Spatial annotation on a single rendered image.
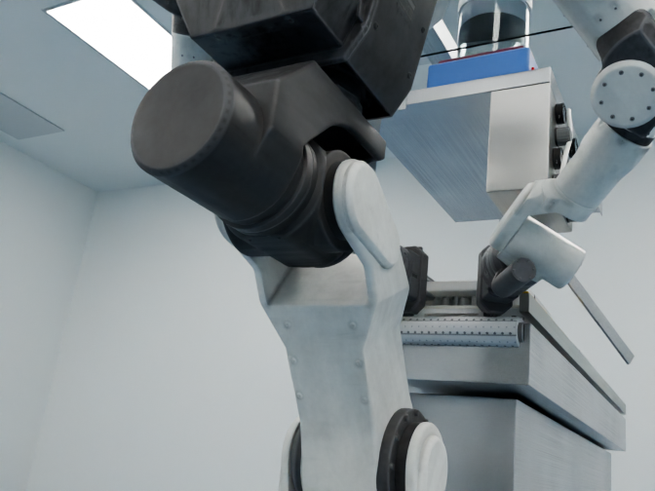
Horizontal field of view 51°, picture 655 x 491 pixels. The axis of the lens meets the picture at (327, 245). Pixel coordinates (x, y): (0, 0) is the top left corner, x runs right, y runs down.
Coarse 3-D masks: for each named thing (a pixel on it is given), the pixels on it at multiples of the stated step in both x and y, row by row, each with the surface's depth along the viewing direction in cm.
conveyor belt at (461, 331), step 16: (416, 320) 118; (432, 320) 116; (448, 320) 115; (464, 320) 113; (480, 320) 112; (496, 320) 111; (512, 320) 110; (416, 336) 116; (432, 336) 115; (448, 336) 114; (464, 336) 112; (480, 336) 111; (496, 336) 110; (512, 336) 108
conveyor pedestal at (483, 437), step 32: (448, 416) 121; (480, 416) 119; (512, 416) 116; (544, 416) 135; (448, 448) 120; (480, 448) 117; (512, 448) 114; (544, 448) 133; (576, 448) 163; (448, 480) 118; (480, 480) 115; (512, 480) 113; (544, 480) 132; (576, 480) 161; (608, 480) 207
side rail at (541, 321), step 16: (528, 304) 109; (528, 320) 114; (544, 320) 118; (544, 336) 124; (560, 336) 130; (560, 352) 136; (576, 352) 144; (576, 368) 151; (592, 368) 161; (592, 384) 168; (608, 400) 192
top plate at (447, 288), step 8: (432, 288) 122; (440, 288) 122; (448, 288) 121; (456, 288) 120; (464, 288) 120; (472, 288) 119; (528, 288) 119; (440, 296) 125; (448, 296) 124; (456, 296) 124
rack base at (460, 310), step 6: (426, 306) 122; (432, 306) 121; (438, 306) 121; (444, 306) 120; (450, 306) 120; (456, 306) 119; (462, 306) 119; (468, 306) 118; (474, 306) 118; (516, 306) 114; (420, 312) 122; (426, 312) 121; (432, 312) 121; (438, 312) 120; (444, 312) 120; (450, 312) 119; (456, 312) 119; (462, 312) 118; (468, 312) 118; (474, 312) 117; (480, 312) 117; (510, 312) 114; (516, 312) 114
